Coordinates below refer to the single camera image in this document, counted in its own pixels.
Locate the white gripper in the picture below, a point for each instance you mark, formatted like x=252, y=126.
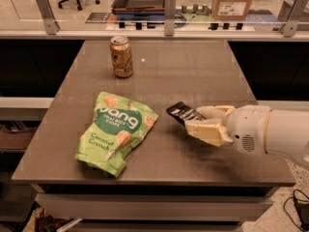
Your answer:
x=248, y=126

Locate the black rxbar chocolate bar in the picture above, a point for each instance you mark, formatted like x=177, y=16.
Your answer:
x=182, y=112

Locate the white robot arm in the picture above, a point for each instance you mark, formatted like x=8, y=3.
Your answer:
x=287, y=135

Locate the green rice chip bag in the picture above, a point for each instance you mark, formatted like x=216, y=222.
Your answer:
x=119, y=125

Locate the gold soda can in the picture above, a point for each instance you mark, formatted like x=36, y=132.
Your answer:
x=121, y=56

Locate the cardboard box with label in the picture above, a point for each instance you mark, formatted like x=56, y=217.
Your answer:
x=230, y=9

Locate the black power adapter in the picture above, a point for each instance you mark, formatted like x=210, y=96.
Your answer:
x=302, y=210

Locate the open grey orange case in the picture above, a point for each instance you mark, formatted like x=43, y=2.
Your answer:
x=141, y=0

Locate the right metal glass bracket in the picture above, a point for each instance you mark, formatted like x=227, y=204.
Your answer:
x=292, y=16

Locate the metal glass bracket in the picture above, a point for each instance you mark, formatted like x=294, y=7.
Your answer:
x=169, y=17
x=292, y=16
x=50, y=23

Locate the middle metal glass bracket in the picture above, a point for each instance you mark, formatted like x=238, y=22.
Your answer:
x=169, y=17

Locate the left metal glass bracket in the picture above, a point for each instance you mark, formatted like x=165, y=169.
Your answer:
x=50, y=23

